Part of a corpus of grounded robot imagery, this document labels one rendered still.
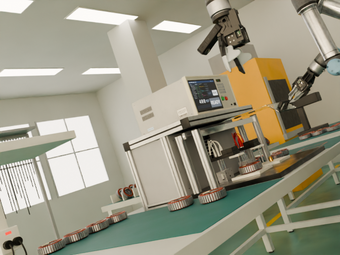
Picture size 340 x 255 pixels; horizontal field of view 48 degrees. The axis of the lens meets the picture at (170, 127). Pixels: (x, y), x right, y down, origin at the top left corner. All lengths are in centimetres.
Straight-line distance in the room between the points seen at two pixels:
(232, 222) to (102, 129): 901
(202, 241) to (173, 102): 105
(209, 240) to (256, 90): 466
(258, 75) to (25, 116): 531
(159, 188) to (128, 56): 451
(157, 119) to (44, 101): 739
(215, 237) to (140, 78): 516
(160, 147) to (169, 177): 15
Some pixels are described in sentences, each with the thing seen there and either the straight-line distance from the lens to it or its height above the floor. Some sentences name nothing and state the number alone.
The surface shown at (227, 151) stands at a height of 91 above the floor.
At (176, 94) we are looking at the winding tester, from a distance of 192.
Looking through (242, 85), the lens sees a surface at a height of 166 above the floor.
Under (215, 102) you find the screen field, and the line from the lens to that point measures 203.
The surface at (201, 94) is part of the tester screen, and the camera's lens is 194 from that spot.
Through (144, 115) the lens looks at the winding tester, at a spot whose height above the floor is 123.
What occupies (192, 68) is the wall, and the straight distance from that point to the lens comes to 831.
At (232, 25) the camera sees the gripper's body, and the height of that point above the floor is 130.
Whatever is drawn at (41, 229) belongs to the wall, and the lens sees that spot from 848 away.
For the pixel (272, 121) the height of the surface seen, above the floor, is 102.
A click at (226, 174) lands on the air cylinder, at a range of 189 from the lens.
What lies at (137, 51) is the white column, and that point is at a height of 273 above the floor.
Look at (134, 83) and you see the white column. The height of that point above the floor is 231.
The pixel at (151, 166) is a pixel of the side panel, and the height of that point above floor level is 96.
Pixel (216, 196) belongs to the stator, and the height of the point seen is 77.
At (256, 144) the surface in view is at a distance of 208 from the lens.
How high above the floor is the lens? 95
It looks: 5 degrees up
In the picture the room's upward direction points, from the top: 19 degrees counter-clockwise
